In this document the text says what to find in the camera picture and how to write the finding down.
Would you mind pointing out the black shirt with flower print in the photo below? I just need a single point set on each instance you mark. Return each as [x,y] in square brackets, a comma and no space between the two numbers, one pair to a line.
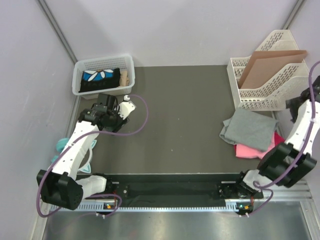
[95,80]

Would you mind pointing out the grey slotted cable duct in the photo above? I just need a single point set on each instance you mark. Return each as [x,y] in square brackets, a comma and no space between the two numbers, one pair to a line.
[109,206]

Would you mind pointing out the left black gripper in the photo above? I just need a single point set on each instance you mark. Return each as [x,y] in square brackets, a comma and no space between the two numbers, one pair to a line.
[120,123]

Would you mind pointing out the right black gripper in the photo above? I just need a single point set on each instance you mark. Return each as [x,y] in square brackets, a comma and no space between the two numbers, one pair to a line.
[291,104]

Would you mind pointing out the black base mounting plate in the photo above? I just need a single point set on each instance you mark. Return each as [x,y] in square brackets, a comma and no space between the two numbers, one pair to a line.
[174,190]

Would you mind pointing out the white perforated plastic basket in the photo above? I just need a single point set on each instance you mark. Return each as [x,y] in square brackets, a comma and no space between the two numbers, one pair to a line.
[123,62]

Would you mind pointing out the aluminium frame rail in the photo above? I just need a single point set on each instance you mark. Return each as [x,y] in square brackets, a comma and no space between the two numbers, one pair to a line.
[290,215]

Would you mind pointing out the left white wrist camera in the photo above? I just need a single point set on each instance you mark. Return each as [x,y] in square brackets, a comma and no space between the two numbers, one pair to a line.
[126,107]

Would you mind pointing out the beige folded cloth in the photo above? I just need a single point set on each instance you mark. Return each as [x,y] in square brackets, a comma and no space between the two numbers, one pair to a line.
[124,79]

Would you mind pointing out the grey t shirt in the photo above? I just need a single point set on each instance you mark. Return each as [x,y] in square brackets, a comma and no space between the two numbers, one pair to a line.
[249,128]

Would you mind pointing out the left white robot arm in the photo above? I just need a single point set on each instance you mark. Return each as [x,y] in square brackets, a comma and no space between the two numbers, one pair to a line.
[59,185]

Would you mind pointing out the light pink folded shirt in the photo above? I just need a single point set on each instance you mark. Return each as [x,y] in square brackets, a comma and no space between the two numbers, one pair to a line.
[245,152]

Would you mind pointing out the magenta folded shirt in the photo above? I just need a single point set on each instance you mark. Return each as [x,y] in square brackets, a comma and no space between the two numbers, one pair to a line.
[278,139]

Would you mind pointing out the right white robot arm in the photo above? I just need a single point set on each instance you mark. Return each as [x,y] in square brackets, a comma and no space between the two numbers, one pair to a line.
[289,161]

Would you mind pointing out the brown cardboard sheet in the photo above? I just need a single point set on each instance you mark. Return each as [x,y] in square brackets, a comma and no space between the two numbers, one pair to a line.
[263,65]

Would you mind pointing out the white file organizer rack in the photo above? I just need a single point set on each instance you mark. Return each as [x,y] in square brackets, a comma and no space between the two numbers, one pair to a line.
[284,85]

